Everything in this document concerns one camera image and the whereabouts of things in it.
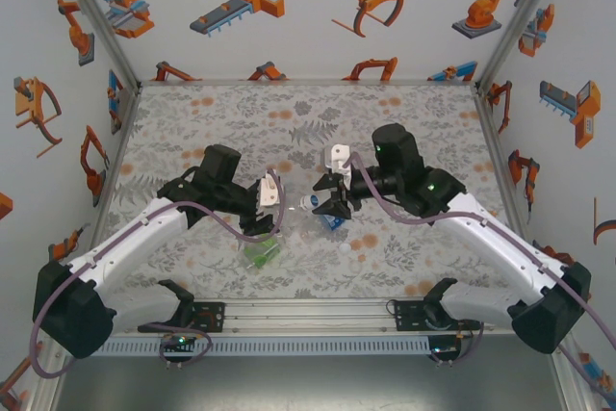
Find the blue label plastic bottle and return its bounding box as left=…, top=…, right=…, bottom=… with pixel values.
left=307, top=211, right=360, bottom=244

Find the green label plastic bottle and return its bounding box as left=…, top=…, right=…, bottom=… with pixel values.
left=240, top=231, right=286, bottom=272

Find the floral patterned table cover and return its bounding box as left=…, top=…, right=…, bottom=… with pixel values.
left=93, top=83, right=543, bottom=300

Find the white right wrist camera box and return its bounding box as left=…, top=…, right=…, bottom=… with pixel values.
left=321, top=143, right=355, bottom=176

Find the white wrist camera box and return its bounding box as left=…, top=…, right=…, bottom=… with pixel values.
left=259, top=171, right=284, bottom=206
left=321, top=143, right=355, bottom=176

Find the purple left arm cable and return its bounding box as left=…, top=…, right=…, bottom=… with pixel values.
left=29, top=167, right=288, bottom=378

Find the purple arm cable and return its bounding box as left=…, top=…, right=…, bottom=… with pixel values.
left=348, top=153, right=616, bottom=393
left=29, top=167, right=288, bottom=378

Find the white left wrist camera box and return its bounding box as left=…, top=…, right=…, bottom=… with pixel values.
left=259, top=171, right=284, bottom=206

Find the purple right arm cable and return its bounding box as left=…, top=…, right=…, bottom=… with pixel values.
left=348, top=153, right=616, bottom=393

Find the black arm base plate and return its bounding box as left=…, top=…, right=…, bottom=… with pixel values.
left=393, top=299, right=484, bottom=333
left=138, top=301, right=226, bottom=334

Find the wide grooved aluminium rail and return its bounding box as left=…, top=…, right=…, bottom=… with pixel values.
left=110, top=295, right=519, bottom=338

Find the narrow aluminium back rail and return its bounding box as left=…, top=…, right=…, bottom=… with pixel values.
left=139, top=77, right=480, bottom=90

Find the narrow aluminium side rail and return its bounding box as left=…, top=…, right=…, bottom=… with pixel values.
left=474, top=86, right=540, bottom=248
left=71, top=83, right=144, bottom=258

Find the slotted grey cable duct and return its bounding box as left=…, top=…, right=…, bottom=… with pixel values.
left=90, top=337, right=431, bottom=357

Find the aluminium frame post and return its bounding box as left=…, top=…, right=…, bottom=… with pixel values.
left=47, top=0, right=144, bottom=92
left=474, top=0, right=574, bottom=94

